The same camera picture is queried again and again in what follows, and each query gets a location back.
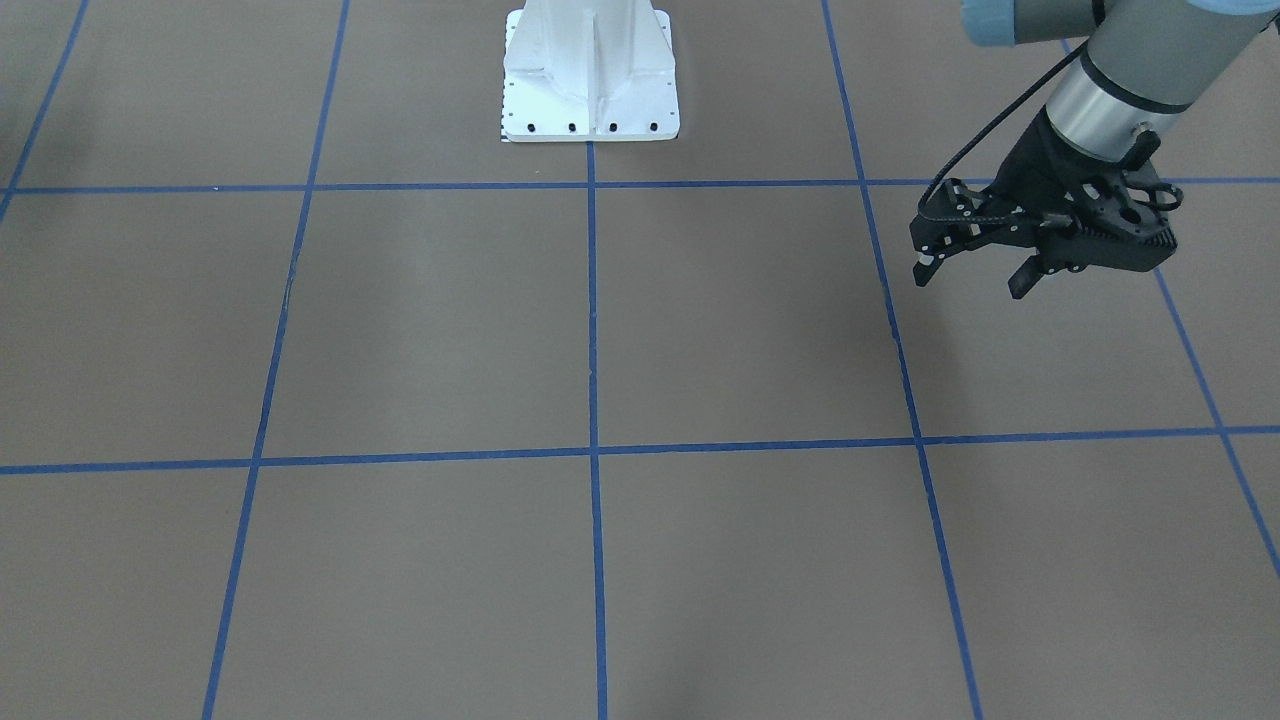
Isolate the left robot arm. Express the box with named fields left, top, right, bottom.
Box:
left=909, top=1, right=1277, bottom=299

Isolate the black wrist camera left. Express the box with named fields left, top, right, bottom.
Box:
left=1068, top=160, right=1184, bottom=272

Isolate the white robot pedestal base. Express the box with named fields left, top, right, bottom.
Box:
left=500, top=1, right=681, bottom=143

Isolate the brown table mat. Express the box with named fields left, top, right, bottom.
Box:
left=3, top=1, right=1277, bottom=719

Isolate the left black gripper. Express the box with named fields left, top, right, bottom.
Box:
left=909, top=110, right=1121, bottom=301

